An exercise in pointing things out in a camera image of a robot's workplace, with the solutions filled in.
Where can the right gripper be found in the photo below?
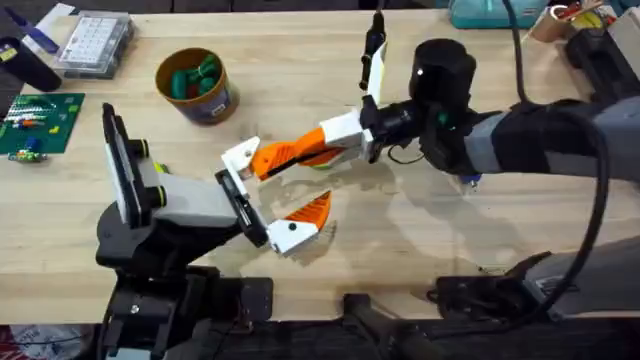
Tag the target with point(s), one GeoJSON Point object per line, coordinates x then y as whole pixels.
{"type": "Point", "coordinates": [442, 75]}

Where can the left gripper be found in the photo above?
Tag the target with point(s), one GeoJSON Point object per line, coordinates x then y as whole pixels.
{"type": "Point", "coordinates": [200, 205]}

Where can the orange ribbed wedge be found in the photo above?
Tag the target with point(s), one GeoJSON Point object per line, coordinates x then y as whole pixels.
{"type": "Point", "coordinates": [260, 165]}

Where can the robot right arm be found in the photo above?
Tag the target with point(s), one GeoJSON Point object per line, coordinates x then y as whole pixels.
{"type": "Point", "coordinates": [620, 135]}

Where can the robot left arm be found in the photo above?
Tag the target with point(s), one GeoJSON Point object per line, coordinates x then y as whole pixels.
{"type": "Point", "coordinates": [160, 300]}

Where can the yellow-green toy vegetable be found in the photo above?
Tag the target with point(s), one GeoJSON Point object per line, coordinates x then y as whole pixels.
{"type": "Point", "coordinates": [161, 168]}

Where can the blue electric screwdriver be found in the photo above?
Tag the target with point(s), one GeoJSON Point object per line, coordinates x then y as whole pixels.
{"type": "Point", "coordinates": [470, 180]}

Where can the right wrist upright plate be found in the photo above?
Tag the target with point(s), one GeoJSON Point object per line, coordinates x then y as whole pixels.
{"type": "Point", "coordinates": [380, 75]}

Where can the wrist upright plate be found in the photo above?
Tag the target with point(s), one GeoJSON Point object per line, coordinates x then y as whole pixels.
{"type": "Point", "coordinates": [117, 172]}
{"type": "Point", "coordinates": [380, 75]}

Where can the brown tub with toys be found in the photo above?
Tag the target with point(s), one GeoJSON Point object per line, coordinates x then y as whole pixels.
{"type": "Point", "coordinates": [200, 95]}

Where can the left wrist upright plate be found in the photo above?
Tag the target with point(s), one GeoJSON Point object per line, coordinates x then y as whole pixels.
{"type": "Point", "coordinates": [117, 172]}

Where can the teal case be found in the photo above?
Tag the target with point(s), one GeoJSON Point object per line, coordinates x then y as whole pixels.
{"type": "Point", "coordinates": [495, 14]}

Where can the clear plastic parts box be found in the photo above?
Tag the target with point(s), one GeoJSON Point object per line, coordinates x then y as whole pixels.
{"type": "Point", "coordinates": [95, 45]}

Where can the green board with blocks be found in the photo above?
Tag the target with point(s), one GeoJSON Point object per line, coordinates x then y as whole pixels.
{"type": "Point", "coordinates": [45, 122]}

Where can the black pouch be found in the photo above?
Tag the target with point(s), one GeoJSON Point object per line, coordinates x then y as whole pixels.
{"type": "Point", "coordinates": [30, 65]}

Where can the black box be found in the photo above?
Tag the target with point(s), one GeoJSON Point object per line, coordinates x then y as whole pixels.
{"type": "Point", "coordinates": [600, 65]}

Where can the heap of tools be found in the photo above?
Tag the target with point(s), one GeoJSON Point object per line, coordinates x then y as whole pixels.
{"type": "Point", "coordinates": [587, 17]}

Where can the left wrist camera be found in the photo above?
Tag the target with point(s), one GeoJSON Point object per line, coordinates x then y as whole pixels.
{"type": "Point", "coordinates": [136, 195]}

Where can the black rail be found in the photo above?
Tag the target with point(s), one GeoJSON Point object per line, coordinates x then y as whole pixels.
{"type": "Point", "coordinates": [310, 345]}

